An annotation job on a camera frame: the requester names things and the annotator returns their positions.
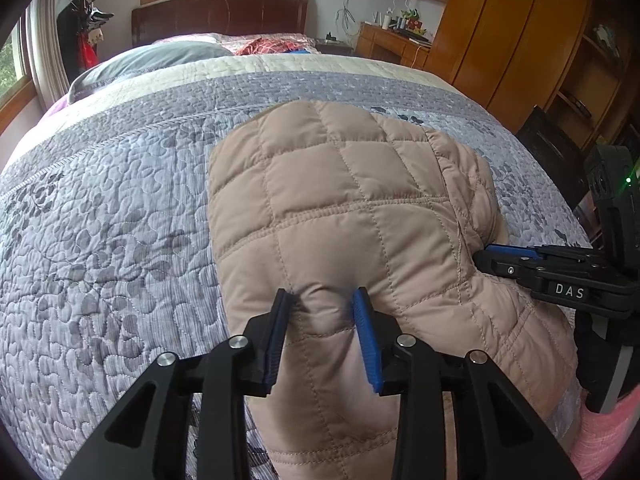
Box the black coat rack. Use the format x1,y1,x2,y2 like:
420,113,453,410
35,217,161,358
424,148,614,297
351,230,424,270
56,0,116,68

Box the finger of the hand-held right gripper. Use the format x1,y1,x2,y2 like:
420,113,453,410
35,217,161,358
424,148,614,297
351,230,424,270
484,243,591,264
472,251,546,283

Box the wooden desk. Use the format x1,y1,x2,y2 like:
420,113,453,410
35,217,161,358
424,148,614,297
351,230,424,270
356,21,436,68

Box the grey pillow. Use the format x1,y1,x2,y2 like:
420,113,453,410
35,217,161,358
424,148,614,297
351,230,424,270
67,41,236,103

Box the wooden wardrobe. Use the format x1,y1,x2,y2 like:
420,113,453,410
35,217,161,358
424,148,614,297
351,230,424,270
425,0,640,136

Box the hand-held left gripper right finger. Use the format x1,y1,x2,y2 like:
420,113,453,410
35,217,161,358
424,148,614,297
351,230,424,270
350,286,583,480

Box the dark brown headboard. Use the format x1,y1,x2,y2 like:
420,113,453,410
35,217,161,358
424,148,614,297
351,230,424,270
131,0,310,48

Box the white hanging cables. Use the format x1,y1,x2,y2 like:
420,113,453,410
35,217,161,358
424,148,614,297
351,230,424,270
335,0,366,41

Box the person's right forearm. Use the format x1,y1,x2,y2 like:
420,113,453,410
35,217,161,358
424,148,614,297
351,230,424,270
570,390,640,480

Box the black chair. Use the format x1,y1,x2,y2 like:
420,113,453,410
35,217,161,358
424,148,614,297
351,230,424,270
515,105,596,211

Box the tan quilted jacket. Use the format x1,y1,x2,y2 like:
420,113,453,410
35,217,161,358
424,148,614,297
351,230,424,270
207,100,581,480

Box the pink purple blanket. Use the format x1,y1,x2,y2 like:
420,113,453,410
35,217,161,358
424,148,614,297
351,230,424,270
40,97,71,118

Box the grey quilted bedspread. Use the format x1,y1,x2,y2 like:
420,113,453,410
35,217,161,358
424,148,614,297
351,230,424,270
0,52,593,480

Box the red plaid cloth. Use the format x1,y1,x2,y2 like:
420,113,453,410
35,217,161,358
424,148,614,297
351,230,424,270
235,36,301,57

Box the light sheer curtain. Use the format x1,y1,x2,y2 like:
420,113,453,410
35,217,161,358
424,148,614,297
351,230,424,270
25,0,71,111

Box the dark nightstand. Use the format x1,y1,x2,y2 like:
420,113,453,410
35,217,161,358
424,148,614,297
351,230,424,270
315,40,356,58

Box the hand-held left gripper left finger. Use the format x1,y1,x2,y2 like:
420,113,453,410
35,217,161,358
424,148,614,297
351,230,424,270
60,287,301,480

